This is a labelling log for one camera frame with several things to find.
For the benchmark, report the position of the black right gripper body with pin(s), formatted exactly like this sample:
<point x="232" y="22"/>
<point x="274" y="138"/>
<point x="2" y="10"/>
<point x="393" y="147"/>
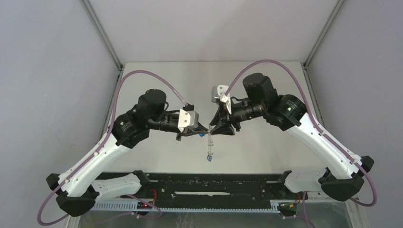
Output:
<point x="238" y="115"/>

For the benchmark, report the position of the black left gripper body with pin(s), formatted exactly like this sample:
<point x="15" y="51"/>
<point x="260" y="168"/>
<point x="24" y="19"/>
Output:
<point x="184" y="133"/>

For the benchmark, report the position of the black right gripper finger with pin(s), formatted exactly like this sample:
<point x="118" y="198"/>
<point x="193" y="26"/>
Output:
<point x="216" y="118"/>
<point x="223" y="129"/>

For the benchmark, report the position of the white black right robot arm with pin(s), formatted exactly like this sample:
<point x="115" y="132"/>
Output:
<point x="343" y="174"/>

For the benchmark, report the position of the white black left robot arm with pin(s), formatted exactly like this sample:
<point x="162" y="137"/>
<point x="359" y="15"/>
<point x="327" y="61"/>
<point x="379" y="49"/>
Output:
<point x="79" y="188"/>

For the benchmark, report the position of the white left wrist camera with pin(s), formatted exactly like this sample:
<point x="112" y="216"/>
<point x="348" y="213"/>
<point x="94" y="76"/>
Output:
<point x="187" y="120"/>

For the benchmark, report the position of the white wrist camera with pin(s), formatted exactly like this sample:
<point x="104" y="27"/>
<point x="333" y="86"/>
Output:
<point x="219" y="96"/>
<point x="187" y="120"/>

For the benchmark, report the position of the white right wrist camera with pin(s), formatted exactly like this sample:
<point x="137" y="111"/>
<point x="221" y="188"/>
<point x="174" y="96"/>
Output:
<point x="219" y="96"/>

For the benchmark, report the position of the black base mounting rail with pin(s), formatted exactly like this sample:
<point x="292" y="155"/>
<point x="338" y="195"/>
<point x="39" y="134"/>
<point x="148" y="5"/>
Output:
<point x="218" y="191"/>

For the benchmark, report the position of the aluminium frame rail right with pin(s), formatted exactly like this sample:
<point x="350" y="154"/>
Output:
<point x="311" y="64"/>

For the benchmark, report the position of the aluminium frame rail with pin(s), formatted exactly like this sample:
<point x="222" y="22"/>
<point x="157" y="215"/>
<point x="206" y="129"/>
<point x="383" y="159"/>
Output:
<point x="111" y="67"/>
<point x="311" y="64"/>

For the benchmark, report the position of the aluminium frame rail left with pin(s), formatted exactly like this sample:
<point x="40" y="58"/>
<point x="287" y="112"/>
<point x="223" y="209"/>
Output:
<point x="111" y="67"/>

